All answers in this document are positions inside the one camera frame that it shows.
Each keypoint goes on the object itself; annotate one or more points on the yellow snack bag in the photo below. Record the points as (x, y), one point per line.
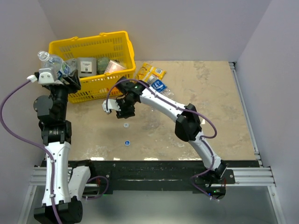
(147, 70)

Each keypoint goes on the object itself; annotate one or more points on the grey box with label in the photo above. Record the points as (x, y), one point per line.
(86, 66)

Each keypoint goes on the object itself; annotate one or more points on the clear bottle white green label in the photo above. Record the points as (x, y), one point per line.
(55, 62)

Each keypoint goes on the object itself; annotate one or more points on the aluminium rail frame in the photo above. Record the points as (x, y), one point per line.
(246, 173)

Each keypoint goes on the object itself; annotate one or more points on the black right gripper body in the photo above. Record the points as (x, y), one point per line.
(126, 106)

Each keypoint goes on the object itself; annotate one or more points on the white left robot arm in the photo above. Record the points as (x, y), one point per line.
(61, 203)

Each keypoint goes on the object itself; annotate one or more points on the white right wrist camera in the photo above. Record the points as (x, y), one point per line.
(110, 105)

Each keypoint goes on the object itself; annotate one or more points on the orange item in basket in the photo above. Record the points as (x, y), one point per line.
(113, 90)

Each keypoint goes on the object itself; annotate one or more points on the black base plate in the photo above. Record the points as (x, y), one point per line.
(109, 176)

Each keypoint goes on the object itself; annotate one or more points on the clear bottle blue label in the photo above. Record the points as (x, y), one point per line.
(159, 86)

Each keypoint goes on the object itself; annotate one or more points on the grey pouch in basket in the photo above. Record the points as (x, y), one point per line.
(72, 63)

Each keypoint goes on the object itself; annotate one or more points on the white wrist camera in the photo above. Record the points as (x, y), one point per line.
(110, 105)
(44, 76)

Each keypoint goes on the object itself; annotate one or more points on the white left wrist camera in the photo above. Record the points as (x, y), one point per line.
(44, 76)

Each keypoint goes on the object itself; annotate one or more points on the yellow plastic shopping basket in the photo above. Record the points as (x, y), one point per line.
(114, 45)

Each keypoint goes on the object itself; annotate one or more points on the blue white bottle cap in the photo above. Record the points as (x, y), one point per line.
(127, 143)

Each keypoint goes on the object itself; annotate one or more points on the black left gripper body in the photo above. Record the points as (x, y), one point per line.
(60, 93)

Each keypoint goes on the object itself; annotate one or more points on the pink packet in basket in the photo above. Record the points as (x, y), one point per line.
(114, 66)

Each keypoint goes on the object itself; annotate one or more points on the green round item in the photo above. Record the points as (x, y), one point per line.
(102, 64)

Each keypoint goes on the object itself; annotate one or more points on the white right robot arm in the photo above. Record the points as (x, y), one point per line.
(190, 126)

